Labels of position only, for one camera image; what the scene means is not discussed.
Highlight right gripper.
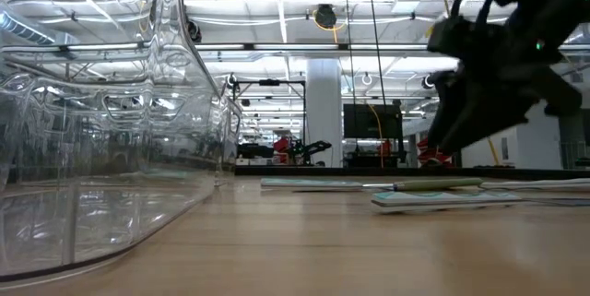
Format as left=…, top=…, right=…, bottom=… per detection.
left=426, top=14, right=583, bottom=154

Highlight green-handled table knife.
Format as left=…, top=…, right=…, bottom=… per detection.
left=361, top=176, right=484, bottom=193

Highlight red storage bins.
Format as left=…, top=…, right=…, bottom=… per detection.
left=417, top=136, right=462, bottom=167

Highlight black monitor screen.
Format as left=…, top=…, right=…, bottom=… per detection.
left=342, top=102, right=403, bottom=140

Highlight white square column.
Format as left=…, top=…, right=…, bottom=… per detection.
left=305, top=58, right=344, bottom=168

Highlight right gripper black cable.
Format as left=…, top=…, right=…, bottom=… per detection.
left=449, top=0, right=494, bottom=25

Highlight orange hanging cable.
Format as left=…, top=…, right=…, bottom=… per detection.
left=367, top=103, right=384, bottom=168

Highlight long black cable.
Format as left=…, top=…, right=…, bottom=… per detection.
left=366, top=0, right=387, bottom=106

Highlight thin black hanging cable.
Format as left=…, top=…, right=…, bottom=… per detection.
left=344, top=0, right=357, bottom=106

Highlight black table frame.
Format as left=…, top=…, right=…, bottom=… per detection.
left=234, top=165, right=590, bottom=180

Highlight black ceiling cable reel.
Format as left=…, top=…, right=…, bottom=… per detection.
left=313, top=3, right=347, bottom=43
left=186, top=18, right=203, bottom=43

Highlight black gantry frame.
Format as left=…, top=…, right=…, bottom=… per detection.
left=232, top=77, right=309, bottom=164

